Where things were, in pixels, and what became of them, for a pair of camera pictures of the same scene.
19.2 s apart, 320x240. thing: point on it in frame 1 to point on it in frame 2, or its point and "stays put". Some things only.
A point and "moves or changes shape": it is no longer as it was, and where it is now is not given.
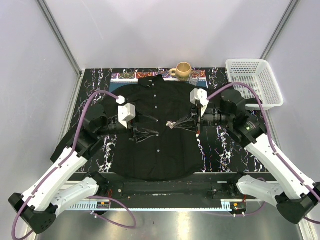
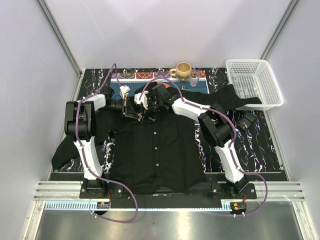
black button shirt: (154, 136) moves or changes shape
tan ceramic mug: (182, 71) stays put
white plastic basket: (257, 73) stays put
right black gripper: (193, 116) to (149, 119)
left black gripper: (139, 136) to (128, 111)
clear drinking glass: (194, 77) stays put
